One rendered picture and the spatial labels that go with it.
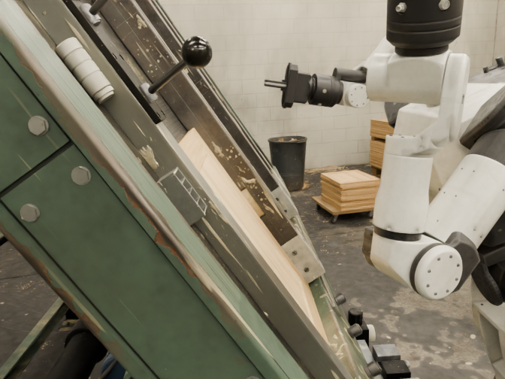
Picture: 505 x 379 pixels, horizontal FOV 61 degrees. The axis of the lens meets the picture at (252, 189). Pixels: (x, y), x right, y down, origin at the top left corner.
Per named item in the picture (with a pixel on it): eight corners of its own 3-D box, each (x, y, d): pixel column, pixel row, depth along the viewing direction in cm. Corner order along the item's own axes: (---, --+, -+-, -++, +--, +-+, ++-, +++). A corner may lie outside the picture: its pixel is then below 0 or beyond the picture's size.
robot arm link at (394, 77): (363, 22, 54) (362, 110, 59) (457, 20, 48) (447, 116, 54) (388, 6, 62) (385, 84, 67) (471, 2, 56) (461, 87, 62)
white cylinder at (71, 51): (49, 50, 51) (93, 106, 53) (69, 34, 51) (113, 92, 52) (60, 51, 54) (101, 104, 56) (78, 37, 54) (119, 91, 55)
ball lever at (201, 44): (142, 115, 58) (209, 61, 50) (124, 91, 57) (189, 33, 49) (158, 105, 61) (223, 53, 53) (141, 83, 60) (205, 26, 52)
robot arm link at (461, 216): (394, 286, 73) (470, 181, 74) (455, 323, 61) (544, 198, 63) (352, 250, 68) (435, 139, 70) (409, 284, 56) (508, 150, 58)
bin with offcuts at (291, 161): (314, 189, 550) (313, 139, 534) (275, 194, 539) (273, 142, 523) (300, 181, 599) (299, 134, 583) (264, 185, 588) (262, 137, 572)
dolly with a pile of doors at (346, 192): (382, 219, 427) (383, 179, 417) (332, 225, 416) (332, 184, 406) (354, 203, 485) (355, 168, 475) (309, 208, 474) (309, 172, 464)
